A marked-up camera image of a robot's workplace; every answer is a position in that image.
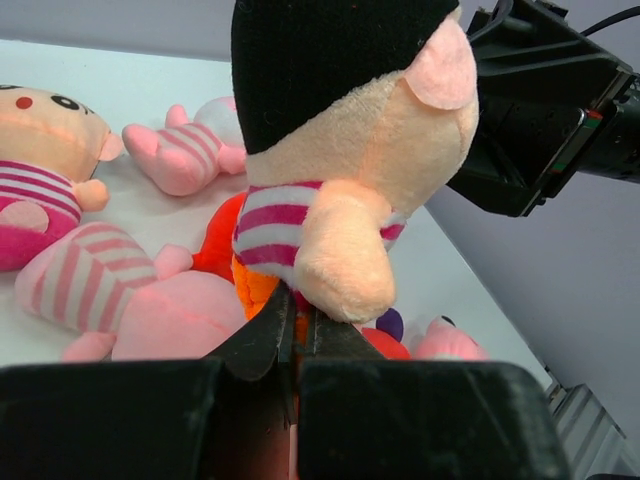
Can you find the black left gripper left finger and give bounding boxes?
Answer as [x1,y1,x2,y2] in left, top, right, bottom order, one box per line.
[205,282,296,383]

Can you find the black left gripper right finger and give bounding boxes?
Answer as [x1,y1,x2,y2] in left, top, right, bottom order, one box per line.
[304,308,385,360]

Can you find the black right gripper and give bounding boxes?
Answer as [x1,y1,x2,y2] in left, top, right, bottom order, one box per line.
[448,1,639,217]

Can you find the boy doll orange pants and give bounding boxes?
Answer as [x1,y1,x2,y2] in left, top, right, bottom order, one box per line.
[231,0,481,324]

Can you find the red shark plush open mouth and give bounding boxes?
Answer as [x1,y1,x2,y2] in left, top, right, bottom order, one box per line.
[360,308,411,360]

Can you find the red whale plush centre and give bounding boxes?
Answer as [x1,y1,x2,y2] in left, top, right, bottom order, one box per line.
[192,192,246,284]

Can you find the pink pig plush bottom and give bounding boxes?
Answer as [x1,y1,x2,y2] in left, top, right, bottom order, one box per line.
[412,316,489,361]

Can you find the large pink striped pig plush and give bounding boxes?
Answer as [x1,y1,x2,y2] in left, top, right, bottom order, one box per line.
[15,222,246,362]

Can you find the pink pig plush top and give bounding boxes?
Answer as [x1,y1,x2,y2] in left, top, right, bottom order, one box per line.
[122,96,246,197]

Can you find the boy doll magenta striped shirt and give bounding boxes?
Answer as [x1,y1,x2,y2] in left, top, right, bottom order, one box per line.
[0,83,126,274]

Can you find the aluminium rail frame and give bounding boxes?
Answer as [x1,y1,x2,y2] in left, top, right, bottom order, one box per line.
[545,369,639,479]

